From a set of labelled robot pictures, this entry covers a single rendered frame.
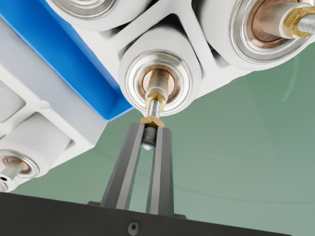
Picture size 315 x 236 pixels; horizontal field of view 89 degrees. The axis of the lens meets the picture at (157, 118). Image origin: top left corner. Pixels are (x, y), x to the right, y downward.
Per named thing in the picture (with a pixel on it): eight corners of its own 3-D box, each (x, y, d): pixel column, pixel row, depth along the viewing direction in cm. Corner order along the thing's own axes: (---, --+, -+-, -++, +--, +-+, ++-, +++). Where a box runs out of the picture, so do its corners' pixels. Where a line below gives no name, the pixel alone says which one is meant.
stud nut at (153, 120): (160, 137, 12) (159, 144, 12) (138, 132, 12) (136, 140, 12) (165, 117, 11) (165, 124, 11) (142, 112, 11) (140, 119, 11)
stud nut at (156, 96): (162, 111, 16) (161, 115, 15) (145, 107, 15) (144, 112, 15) (167, 93, 14) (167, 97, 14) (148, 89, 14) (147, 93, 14)
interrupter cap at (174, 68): (129, 110, 21) (128, 114, 20) (121, 47, 16) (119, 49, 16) (188, 113, 20) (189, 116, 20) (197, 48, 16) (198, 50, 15)
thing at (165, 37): (142, 71, 36) (122, 118, 21) (139, 21, 30) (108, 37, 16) (186, 72, 35) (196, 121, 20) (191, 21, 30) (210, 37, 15)
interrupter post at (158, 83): (148, 93, 19) (144, 107, 16) (147, 73, 18) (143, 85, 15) (168, 93, 19) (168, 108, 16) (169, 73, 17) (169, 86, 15)
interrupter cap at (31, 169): (-12, 157, 29) (-16, 159, 28) (9, 141, 26) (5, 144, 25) (26, 179, 32) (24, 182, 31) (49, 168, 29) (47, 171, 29)
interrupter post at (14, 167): (9, 160, 29) (-8, 177, 26) (16, 156, 28) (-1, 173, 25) (21, 168, 30) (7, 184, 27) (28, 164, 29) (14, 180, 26)
